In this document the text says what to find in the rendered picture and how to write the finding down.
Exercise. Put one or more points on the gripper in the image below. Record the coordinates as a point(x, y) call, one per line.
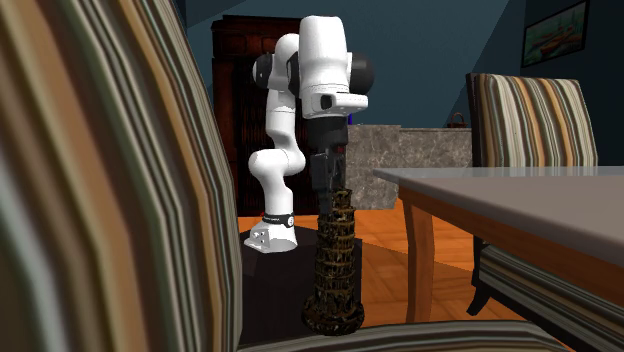
point(326, 131)

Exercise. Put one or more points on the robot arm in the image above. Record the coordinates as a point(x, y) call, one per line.
point(322, 58)

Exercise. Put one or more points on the grey stone counter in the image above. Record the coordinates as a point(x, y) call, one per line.
point(385, 156)

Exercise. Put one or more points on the dark wooden cabinet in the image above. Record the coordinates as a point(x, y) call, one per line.
point(239, 112)

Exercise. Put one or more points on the dark brown tower figure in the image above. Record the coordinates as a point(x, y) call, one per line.
point(335, 253)

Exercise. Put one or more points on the small dark basket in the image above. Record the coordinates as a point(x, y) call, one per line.
point(457, 123)

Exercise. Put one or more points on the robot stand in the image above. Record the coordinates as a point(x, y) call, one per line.
point(275, 292)

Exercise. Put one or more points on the striped upholstered chair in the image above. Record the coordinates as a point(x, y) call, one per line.
point(97, 195)
point(531, 122)

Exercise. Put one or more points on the wooden table with grey top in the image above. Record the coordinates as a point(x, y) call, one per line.
point(526, 204)

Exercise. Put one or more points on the framed wall picture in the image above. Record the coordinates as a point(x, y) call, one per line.
point(556, 34)

